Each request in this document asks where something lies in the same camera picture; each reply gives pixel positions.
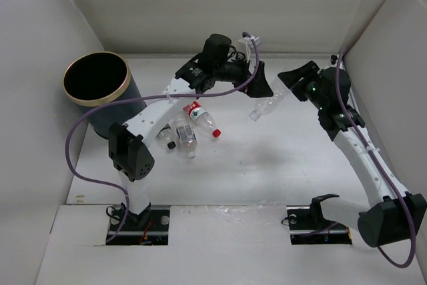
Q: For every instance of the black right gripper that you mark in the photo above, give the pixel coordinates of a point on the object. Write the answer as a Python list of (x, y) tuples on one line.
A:
[(309, 71)]

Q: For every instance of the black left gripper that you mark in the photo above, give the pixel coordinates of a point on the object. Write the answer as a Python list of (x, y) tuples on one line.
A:
[(258, 87)]

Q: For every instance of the clear unlabelled plastic bottle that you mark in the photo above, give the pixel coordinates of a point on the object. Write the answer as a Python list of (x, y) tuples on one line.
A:
[(266, 105)]

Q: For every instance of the clear bottle red white label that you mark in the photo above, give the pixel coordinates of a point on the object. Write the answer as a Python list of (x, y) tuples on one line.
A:
[(203, 120)]

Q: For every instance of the clear bottle orange blue label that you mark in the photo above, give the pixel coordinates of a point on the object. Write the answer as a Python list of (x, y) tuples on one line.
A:
[(187, 140)]

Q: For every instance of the clear bottle black label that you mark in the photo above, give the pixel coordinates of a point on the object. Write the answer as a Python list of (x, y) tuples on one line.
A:
[(166, 136)]

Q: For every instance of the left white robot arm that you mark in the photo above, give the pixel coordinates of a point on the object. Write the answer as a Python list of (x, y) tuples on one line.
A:
[(128, 143)]

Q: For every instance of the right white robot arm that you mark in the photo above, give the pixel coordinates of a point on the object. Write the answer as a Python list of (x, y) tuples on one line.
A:
[(393, 213)]

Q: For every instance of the dark blue bin gold rim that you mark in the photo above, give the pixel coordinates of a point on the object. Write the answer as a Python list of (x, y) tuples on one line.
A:
[(99, 78)]

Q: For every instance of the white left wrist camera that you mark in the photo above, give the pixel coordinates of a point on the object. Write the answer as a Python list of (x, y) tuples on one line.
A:
[(246, 46)]

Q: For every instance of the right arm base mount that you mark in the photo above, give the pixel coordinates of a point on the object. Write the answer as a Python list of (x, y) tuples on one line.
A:
[(308, 228)]

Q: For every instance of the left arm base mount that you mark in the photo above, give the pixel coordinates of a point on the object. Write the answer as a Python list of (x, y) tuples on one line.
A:
[(151, 228)]

